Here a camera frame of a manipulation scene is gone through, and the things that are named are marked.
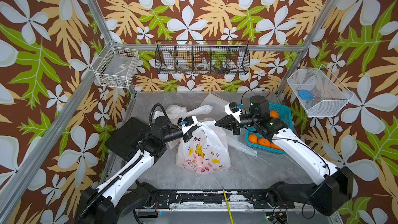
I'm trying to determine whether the yellow stick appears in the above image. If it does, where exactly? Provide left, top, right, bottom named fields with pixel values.
left=222, top=186, right=234, bottom=224

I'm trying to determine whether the white wire basket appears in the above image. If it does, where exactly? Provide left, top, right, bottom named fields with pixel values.
left=92, top=42, right=140, bottom=89
left=287, top=65, right=354, bottom=118

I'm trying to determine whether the orange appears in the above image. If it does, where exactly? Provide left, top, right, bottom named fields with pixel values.
left=270, top=143, right=283, bottom=151
left=257, top=138, right=271, bottom=147
left=247, top=134, right=258, bottom=144
left=270, top=111, right=279, bottom=118

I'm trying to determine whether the teal plastic basket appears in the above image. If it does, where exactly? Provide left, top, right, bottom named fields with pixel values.
left=245, top=102, right=293, bottom=155

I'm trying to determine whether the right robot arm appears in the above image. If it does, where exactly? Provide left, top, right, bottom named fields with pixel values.
left=215, top=95, right=353, bottom=216

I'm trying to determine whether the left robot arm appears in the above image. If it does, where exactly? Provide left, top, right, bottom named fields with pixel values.
left=75, top=113, right=199, bottom=224

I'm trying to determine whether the black box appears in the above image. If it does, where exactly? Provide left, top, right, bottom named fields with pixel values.
left=105, top=117, right=150, bottom=161

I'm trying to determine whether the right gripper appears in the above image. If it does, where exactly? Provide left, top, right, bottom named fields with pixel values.
left=216, top=114, right=261, bottom=137

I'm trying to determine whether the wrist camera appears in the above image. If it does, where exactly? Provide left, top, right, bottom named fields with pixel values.
left=224, top=102, right=242, bottom=123
left=177, top=116, right=199, bottom=133

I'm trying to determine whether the flat white plastic bag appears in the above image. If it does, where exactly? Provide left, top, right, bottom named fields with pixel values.
left=200, top=93, right=235, bottom=115

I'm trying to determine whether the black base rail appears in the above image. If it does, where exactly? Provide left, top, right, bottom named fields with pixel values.
left=143, top=189, right=295, bottom=209

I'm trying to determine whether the printed white plastic bag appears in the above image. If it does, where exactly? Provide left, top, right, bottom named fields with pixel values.
left=152, top=105, right=212, bottom=125

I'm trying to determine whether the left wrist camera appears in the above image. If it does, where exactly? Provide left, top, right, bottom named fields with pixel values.
left=177, top=116, right=199, bottom=133

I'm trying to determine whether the black wire basket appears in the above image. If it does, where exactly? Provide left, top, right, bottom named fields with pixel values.
left=154, top=39, right=250, bottom=75

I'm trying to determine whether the blue object in basket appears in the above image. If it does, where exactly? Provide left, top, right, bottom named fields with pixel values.
left=298, top=90, right=313, bottom=102

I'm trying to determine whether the white wire basket right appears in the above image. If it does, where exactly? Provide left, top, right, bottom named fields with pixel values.
left=287, top=65, right=354, bottom=118

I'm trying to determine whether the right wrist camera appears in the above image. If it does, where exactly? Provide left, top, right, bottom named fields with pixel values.
left=224, top=102, right=242, bottom=123

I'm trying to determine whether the white wire basket left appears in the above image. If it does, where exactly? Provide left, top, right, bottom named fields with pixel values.
left=92, top=42, right=140, bottom=89

